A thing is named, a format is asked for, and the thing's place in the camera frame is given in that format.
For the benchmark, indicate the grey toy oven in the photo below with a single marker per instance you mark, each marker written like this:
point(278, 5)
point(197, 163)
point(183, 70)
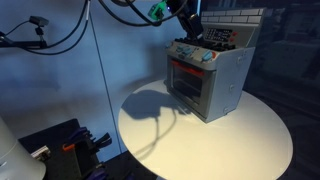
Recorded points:
point(223, 80)

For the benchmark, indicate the black tool holder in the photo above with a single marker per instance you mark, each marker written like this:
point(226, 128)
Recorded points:
point(75, 160)

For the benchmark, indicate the black camera on stand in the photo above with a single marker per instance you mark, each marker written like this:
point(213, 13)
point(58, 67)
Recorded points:
point(38, 20)

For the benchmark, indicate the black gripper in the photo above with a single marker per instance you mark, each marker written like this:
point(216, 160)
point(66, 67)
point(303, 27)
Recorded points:
point(188, 13)

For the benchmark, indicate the small metal block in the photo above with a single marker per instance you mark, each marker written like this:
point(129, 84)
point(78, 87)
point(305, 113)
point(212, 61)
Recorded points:
point(40, 152)

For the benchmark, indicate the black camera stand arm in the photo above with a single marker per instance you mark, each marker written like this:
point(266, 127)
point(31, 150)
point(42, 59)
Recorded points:
point(20, 43)

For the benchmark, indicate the blue oven knob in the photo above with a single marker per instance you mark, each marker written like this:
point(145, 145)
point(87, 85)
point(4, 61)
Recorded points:
point(180, 49)
point(207, 55)
point(188, 51)

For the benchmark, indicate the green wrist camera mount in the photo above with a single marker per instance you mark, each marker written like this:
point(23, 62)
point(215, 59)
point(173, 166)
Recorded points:
point(157, 10)

